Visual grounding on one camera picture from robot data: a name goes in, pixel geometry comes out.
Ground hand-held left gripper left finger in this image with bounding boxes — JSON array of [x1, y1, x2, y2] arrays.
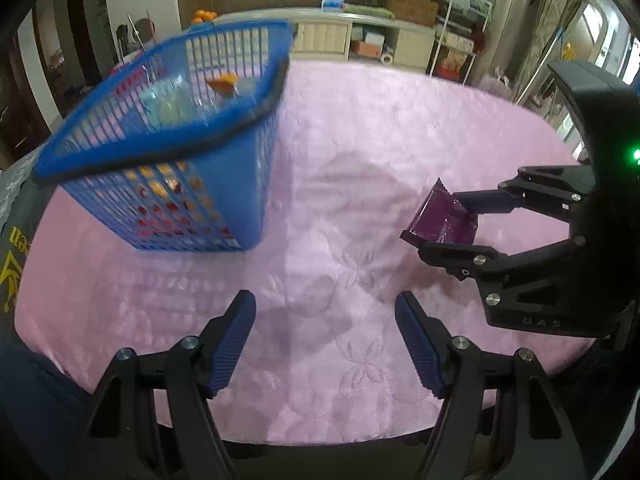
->
[[82, 290, 257, 480]]

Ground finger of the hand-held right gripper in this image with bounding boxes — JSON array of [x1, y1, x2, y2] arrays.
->
[[416, 237, 587, 311], [452, 165, 596, 221]]

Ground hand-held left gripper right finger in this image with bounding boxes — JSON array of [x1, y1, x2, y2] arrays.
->
[[395, 291, 586, 480]]

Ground purple snack packet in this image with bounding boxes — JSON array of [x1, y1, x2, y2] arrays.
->
[[400, 178, 478, 246]]

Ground red snack packet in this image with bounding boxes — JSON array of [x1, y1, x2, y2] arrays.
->
[[135, 200, 236, 242]]

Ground blue plastic basket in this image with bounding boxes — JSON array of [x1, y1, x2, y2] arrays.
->
[[31, 20, 292, 252]]

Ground large orange snack packet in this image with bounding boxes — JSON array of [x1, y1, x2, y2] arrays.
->
[[125, 162, 221, 201]]

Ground small orange snack packet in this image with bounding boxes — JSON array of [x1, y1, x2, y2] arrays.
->
[[205, 72, 241, 101]]

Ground pink quilted bedspread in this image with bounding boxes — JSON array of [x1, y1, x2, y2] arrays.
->
[[15, 57, 601, 446]]

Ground red and yellow package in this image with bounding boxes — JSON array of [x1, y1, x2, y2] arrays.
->
[[437, 50, 473, 81]]

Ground white metal rack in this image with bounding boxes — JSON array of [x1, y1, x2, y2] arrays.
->
[[427, 0, 493, 86]]

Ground person's dark blue trousers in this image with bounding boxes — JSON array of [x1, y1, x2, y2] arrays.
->
[[0, 342, 103, 480]]

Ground brown wicker box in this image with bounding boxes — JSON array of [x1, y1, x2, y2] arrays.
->
[[390, 0, 440, 26]]

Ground person's grey printed clothing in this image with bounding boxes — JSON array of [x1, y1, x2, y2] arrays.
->
[[0, 155, 48, 326]]

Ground green folded cloth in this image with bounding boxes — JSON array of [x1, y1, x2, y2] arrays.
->
[[344, 4, 396, 18]]

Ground cream tufted low cabinet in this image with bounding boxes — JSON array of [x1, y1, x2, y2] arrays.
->
[[215, 7, 441, 68]]

